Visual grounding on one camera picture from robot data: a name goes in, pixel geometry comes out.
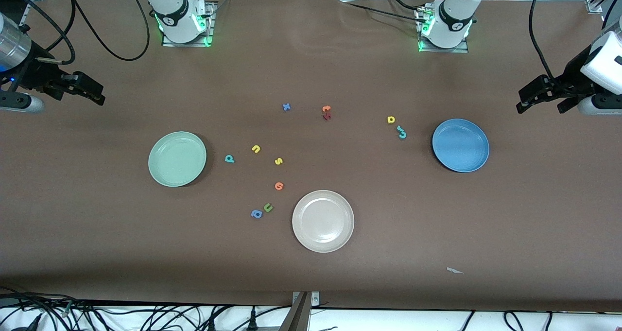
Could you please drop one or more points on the white plate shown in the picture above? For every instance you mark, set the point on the white plate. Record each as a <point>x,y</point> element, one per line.
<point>323,221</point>

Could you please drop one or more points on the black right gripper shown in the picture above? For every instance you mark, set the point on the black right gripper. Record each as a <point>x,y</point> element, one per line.
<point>35,75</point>

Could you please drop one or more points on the white paper scrap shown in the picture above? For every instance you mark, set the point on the white paper scrap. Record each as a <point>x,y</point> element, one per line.
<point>454,271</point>

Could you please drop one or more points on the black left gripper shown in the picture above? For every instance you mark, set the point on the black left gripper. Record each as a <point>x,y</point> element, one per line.
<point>571,77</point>

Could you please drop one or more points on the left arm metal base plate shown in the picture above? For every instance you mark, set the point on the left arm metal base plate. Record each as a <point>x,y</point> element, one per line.
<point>444,50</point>

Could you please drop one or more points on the green letter u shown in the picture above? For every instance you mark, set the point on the green letter u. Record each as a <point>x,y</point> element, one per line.
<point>266,209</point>

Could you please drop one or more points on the metal table bracket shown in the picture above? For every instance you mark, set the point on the metal table bracket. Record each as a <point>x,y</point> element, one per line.
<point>301,316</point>

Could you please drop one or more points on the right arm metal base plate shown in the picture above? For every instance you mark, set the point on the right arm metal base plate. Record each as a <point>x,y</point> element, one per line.
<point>187,44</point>

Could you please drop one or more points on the brown table mat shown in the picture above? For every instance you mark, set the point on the brown table mat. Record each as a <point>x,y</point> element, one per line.
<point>311,272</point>

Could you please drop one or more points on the green plate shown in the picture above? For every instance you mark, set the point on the green plate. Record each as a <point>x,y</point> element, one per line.
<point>177,159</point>

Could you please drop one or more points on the blue plate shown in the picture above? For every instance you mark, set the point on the blue plate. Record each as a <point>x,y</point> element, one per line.
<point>460,145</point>

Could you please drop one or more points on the blue letter a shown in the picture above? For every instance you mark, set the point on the blue letter a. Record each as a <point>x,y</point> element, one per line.
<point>253,214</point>

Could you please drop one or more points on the black power plug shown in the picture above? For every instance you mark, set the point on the black power plug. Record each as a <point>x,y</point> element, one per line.
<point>252,321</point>
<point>211,325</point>

